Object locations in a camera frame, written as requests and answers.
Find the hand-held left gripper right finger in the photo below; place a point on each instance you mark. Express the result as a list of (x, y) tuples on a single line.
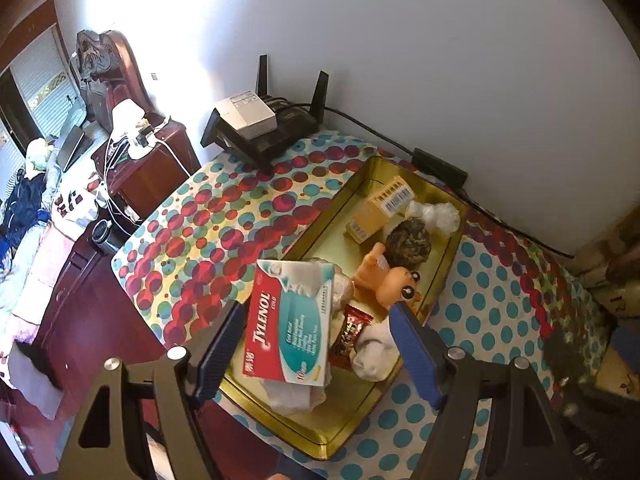
[(415, 355)]

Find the black round device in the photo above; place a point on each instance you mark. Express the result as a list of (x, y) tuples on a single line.
[(105, 235)]

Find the blue clothing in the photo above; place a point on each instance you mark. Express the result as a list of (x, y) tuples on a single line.
[(25, 210)]

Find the brown patterned rolled sock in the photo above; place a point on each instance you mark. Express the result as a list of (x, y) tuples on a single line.
[(409, 242)]

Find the grey laptop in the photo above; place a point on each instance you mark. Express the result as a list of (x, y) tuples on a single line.
[(70, 147)]

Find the window blinds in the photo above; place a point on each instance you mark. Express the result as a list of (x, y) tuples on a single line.
[(40, 80)]

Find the colourful dotted tablecloth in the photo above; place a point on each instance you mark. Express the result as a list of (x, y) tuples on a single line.
[(210, 230)]

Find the tan cardboard box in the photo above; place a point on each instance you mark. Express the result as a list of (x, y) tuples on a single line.
[(617, 372)]

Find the black wifi router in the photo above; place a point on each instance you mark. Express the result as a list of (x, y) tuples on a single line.
[(270, 135)]

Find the bed with clothes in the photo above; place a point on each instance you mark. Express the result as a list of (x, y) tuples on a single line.
[(35, 285)]

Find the orange rubber toy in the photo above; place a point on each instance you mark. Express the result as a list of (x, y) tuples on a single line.
[(387, 280)]

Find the red candy wrapper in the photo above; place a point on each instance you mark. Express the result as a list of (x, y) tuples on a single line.
[(350, 335)]

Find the black power adapter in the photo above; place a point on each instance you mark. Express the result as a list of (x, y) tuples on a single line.
[(440, 165)]

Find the white sock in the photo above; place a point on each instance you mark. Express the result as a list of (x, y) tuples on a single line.
[(375, 355)]

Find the small white plastic bag wad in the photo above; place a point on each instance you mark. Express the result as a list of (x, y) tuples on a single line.
[(414, 209)]

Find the white box with label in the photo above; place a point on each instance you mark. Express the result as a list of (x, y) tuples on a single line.
[(247, 112)]

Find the small yellow cardboard box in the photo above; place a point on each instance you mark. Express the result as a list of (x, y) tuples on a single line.
[(375, 210)]

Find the white plush toy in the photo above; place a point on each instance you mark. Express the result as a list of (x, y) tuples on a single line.
[(39, 155)]

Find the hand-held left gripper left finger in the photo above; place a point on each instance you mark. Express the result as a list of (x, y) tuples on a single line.
[(220, 345)]

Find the dark wooden nightstand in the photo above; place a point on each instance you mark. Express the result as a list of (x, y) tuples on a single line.
[(155, 175)]

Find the gold metal tin tray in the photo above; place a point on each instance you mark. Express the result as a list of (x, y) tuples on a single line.
[(325, 230)]

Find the large white plastic bag wad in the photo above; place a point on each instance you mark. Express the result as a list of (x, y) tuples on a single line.
[(442, 217)]

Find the red and teal medicine box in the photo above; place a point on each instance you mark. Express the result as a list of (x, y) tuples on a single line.
[(285, 325)]

